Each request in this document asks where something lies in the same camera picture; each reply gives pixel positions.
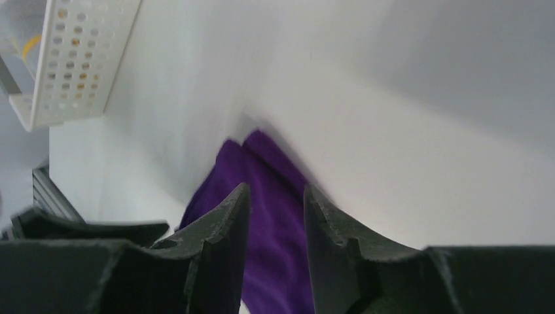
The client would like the purple towel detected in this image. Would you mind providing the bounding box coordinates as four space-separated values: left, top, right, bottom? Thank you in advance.
179 130 314 313

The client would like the yellow grey patterned towel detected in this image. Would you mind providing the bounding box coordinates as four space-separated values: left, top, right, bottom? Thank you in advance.
1 0 48 79

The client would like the white plastic basket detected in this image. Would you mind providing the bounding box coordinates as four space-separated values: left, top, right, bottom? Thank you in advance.
1 0 140 131

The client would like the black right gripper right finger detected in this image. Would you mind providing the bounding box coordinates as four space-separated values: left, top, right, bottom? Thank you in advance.
304 185 554 313

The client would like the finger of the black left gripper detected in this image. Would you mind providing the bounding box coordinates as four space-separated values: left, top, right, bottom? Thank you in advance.
9 207 170 247

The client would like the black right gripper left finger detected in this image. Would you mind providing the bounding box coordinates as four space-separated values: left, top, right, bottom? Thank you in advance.
1 183 251 313

